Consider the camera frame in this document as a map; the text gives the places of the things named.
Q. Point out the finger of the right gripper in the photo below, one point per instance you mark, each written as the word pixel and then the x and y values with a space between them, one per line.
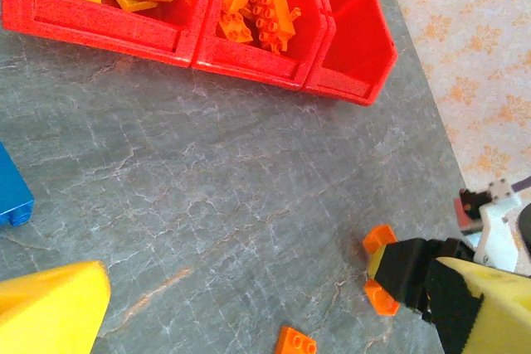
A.
pixel 404 271

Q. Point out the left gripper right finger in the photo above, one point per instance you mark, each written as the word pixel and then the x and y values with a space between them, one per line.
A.
pixel 493 316

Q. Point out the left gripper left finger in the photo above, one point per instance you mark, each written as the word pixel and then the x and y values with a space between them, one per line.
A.
pixel 50 312

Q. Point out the orange curved lego piece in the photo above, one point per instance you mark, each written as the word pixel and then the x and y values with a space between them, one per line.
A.
pixel 379 236

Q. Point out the blue lego brick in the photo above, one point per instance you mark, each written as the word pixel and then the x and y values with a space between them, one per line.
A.
pixel 12 188

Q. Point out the orange lego plate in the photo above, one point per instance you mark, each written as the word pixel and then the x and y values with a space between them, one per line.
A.
pixel 296 343

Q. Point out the orange small lego brick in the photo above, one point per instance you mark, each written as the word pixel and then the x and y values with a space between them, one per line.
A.
pixel 234 28

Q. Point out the orange lego rail piece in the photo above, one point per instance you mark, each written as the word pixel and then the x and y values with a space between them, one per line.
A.
pixel 269 1

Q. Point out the red plastic bin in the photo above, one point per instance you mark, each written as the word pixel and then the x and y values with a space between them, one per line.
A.
pixel 249 64
pixel 103 30
pixel 357 39

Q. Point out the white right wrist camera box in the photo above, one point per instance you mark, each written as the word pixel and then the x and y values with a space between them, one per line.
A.
pixel 498 229

